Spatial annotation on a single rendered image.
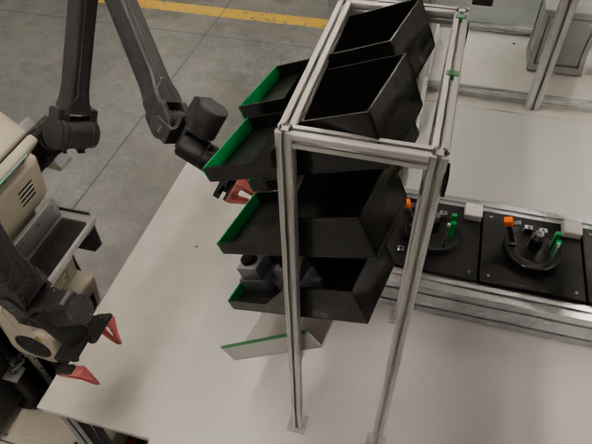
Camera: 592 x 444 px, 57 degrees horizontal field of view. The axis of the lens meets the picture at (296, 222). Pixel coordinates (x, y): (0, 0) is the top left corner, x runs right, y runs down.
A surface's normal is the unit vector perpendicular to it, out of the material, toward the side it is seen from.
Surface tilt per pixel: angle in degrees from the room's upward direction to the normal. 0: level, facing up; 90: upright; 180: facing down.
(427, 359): 0
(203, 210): 0
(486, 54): 0
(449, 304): 90
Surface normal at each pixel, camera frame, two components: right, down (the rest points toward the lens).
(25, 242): 0.96, 0.18
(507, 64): -0.02, -0.68
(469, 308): -0.27, 0.71
